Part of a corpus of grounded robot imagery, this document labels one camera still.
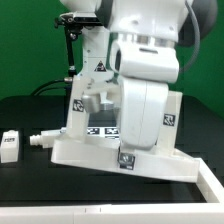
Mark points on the white marker sheet with tags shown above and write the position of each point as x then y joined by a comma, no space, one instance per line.
105,132

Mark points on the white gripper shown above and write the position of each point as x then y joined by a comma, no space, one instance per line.
142,107

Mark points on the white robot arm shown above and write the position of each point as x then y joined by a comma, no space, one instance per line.
159,23

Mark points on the white desk tabletop tray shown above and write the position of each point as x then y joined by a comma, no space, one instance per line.
106,155

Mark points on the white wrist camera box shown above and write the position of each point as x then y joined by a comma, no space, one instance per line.
144,62

